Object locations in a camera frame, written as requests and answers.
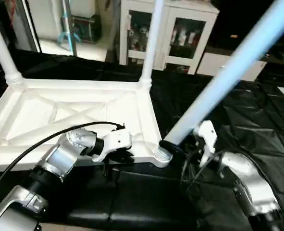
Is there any white plastic table top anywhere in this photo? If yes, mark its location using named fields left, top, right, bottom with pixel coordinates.
left=0, top=77, right=173, bottom=171

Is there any white plastic table leg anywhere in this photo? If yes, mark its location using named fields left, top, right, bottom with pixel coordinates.
left=154, top=0, right=284, bottom=167
left=139, top=0, right=164, bottom=90
left=0, top=5, right=23, bottom=87

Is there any black work mat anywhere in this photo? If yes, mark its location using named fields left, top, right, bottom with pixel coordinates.
left=0, top=48, right=284, bottom=231

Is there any white drawer unit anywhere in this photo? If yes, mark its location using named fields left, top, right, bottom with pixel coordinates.
left=197, top=51, right=267, bottom=81

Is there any white glass door cabinet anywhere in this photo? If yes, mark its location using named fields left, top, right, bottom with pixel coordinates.
left=119, top=0, right=219, bottom=74

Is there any light blue stand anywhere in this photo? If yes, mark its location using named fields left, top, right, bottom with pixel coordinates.
left=58, top=0, right=83, bottom=49

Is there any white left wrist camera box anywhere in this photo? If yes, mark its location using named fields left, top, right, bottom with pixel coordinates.
left=91, top=128, right=133, bottom=162

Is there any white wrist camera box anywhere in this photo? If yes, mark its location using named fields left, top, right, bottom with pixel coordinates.
left=194, top=120, right=218, bottom=167
left=91, top=128, right=133, bottom=162

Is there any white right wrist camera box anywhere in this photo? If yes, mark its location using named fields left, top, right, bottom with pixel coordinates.
left=194, top=120, right=218, bottom=167

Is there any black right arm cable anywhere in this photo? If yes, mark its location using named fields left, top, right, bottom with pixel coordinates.
left=180, top=144, right=262, bottom=191

